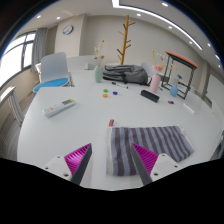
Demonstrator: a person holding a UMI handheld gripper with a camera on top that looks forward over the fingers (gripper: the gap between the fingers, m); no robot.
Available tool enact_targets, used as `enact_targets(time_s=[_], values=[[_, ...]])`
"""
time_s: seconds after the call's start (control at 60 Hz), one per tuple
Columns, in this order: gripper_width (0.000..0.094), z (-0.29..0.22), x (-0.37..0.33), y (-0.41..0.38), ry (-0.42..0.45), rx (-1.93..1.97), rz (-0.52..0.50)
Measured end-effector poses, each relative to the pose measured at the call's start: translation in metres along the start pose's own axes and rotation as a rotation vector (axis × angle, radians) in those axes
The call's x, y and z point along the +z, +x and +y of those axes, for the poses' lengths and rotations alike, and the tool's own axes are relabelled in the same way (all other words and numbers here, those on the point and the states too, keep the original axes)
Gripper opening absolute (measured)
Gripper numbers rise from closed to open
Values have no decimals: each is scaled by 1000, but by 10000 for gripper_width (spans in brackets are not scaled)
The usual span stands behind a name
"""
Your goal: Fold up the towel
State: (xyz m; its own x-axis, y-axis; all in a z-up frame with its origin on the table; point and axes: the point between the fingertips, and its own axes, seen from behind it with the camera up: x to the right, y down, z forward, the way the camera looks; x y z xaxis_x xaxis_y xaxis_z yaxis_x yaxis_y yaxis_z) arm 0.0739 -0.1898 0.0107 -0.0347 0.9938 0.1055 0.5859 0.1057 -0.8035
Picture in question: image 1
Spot recessed ceiling lights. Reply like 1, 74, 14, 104
35, 1, 221, 61

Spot ceiling light strip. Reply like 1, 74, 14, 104
111, 0, 204, 51

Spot grey curtain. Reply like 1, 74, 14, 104
31, 27, 49, 73

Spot black-framed stand with orange top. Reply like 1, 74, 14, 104
160, 50, 199, 100

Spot blue vase with flowers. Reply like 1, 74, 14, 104
169, 74, 183, 98

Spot black rectangular case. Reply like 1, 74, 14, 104
140, 89, 161, 103

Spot green vase with dried flowers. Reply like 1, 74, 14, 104
93, 39, 106, 84

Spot wooden coat rack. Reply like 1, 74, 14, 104
116, 14, 137, 66

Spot round wall clock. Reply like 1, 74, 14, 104
62, 24, 74, 36

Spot grey striped towel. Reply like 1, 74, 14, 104
105, 125, 195, 177

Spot white remote control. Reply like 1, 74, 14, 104
42, 98, 77, 118

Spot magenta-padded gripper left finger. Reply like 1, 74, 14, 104
42, 143, 93, 186

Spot white chair with blue seat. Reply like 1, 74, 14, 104
32, 51, 73, 94

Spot white-framed chair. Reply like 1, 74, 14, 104
0, 85, 25, 128

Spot black marker pen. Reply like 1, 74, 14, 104
111, 81, 129, 90

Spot grey backpack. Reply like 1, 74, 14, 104
102, 64, 150, 86

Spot pink vase with flowers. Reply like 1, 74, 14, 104
148, 49, 164, 94

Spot window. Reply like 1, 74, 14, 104
0, 31, 37, 89

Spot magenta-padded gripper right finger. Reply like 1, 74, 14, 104
129, 142, 183, 186

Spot white rectangular bar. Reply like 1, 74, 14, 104
182, 102, 196, 115

